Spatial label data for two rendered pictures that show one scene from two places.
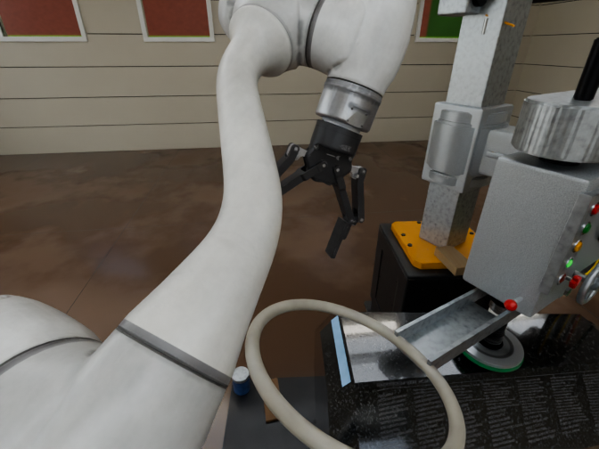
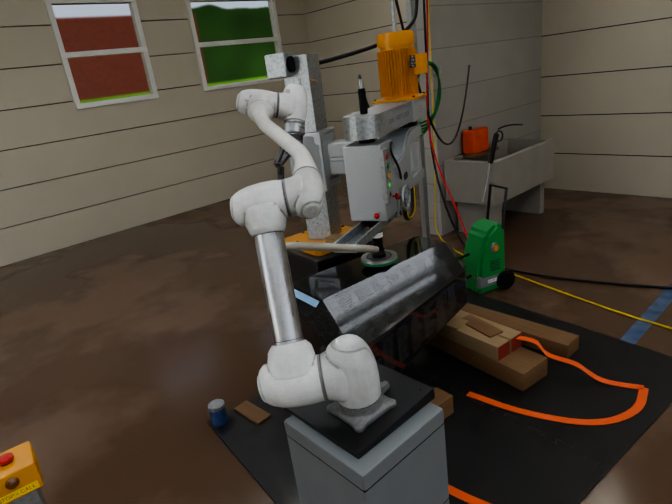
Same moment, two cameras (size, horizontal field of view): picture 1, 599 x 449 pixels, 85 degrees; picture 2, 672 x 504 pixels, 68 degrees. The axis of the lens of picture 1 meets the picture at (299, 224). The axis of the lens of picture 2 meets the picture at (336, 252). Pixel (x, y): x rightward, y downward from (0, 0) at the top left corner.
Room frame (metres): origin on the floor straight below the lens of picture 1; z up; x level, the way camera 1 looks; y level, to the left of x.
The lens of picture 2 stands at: (-1.34, 0.98, 1.93)
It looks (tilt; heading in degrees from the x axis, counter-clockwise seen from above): 20 degrees down; 328
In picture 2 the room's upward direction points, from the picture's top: 8 degrees counter-clockwise
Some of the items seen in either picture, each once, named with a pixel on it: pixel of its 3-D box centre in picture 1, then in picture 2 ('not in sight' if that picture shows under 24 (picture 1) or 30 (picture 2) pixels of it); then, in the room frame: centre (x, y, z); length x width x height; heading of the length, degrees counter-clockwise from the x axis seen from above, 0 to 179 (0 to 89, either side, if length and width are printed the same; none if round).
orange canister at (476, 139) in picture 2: not in sight; (478, 138); (2.51, -3.53, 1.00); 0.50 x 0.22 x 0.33; 98
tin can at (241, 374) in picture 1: (241, 380); (218, 412); (1.26, 0.34, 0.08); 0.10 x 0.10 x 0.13
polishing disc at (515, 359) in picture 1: (488, 341); (379, 256); (0.84, -0.68, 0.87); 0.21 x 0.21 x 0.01
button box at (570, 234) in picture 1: (570, 243); (385, 175); (0.70, -0.68, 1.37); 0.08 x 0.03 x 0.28; 121
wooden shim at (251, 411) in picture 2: (272, 398); (252, 412); (1.19, 0.16, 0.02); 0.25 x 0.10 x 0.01; 12
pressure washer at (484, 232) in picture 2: not in sight; (484, 239); (1.32, -2.18, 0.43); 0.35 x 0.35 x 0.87; 77
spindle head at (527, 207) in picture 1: (544, 227); (376, 179); (0.88, -0.75, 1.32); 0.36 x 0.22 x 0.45; 121
